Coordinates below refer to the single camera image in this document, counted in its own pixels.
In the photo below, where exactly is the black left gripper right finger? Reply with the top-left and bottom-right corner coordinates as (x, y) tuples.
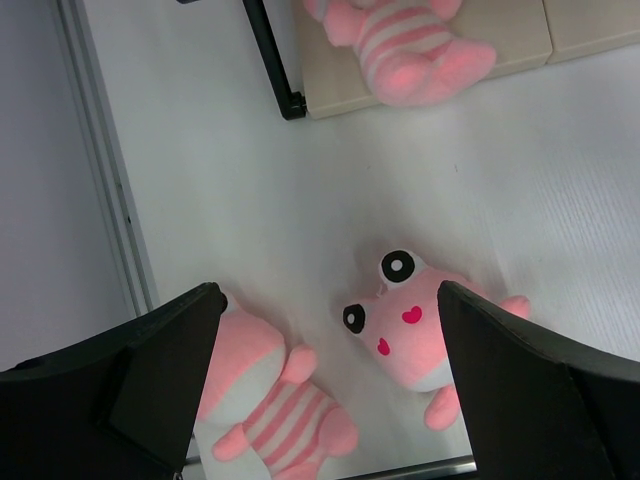
(437, 281), (639, 479)

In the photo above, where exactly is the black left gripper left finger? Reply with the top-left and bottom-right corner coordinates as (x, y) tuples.
(1, 282), (227, 479)

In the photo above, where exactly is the pink striped frog plush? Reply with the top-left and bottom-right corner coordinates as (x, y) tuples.
(196, 296), (359, 479)
(341, 248), (531, 430)
(303, 0), (497, 107)

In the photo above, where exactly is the beige three-tier shelf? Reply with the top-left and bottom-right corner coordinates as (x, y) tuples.
(176, 0), (640, 122)

